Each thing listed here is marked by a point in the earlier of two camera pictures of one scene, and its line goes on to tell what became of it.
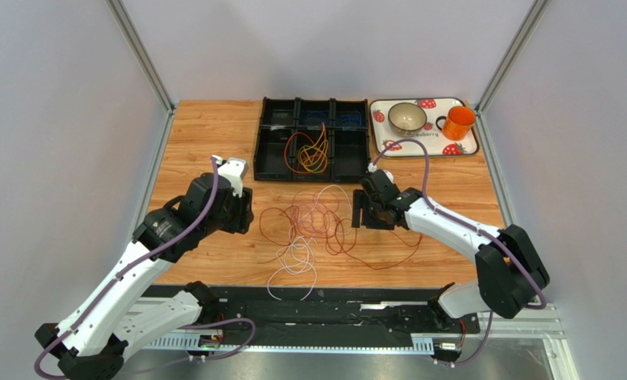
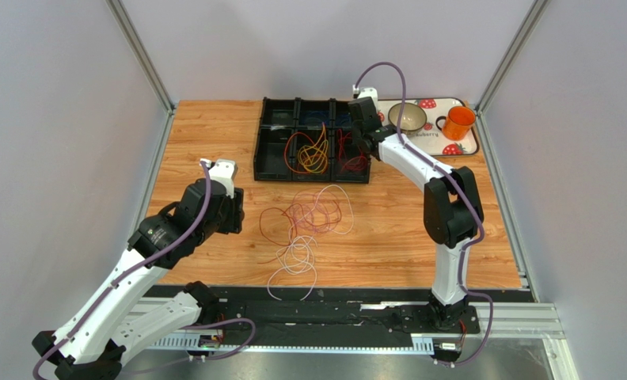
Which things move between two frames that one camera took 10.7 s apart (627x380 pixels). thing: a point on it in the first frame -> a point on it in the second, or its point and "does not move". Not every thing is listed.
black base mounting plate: [331, 311] does not move
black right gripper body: [366, 211] -> [363, 113]
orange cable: [298, 172] does not move
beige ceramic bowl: [406, 119] does not move
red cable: [346, 252] -> [354, 164]
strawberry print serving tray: [438, 145] does not move
